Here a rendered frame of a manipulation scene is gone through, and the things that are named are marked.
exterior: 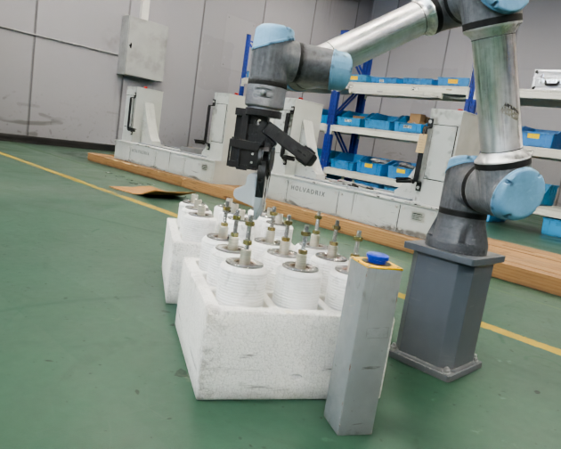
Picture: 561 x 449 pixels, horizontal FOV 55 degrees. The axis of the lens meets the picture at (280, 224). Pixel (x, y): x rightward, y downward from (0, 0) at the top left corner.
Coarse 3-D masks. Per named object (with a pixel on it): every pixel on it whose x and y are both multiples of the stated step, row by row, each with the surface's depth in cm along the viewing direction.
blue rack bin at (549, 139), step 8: (528, 128) 541; (528, 136) 511; (536, 136) 506; (544, 136) 501; (552, 136) 496; (560, 136) 509; (528, 144) 512; (536, 144) 507; (544, 144) 501; (552, 144) 500; (560, 144) 515
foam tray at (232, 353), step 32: (192, 288) 116; (192, 320) 112; (224, 320) 99; (256, 320) 101; (288, 320) 103; (320, 320) 105; (192, 352) 108; (224, 352) 100; (256, 352) 102; (288, 352) 104; (320, 352) 106; (192, 384) 105; (224, 384) 101; (256, 384) 103; (288, 384) 105; (320, 384) 107
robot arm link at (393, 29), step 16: (416, 0) 118; (432, 0) 115; (384, 16) 116; (400, 16) 115; (416, 16) 116; (432, 16) 116; (448, 16) 116; (352, 32) 115; (368, 32) 114; (384, 32) 115; (400, 32) 116; (416, 32) 117; (432, 32) 119; (336, 48) 113; (352, 48) 113; (368, 48) 115; (384, 48) 116
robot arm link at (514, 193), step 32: (448, 0) 113; (480, 0) 104; (512, 0) 103; (480, 32) 107; (512, 32) 107; (480, 64) 110; (512, 64) 109; (480, 96) 112; (512, 96) 110; (480, 128) 115; (512, 128) 111; (480, 160) 116; (512, 160) 111; (480, 192) 117; (512, 192) 111; (544, 192) 114
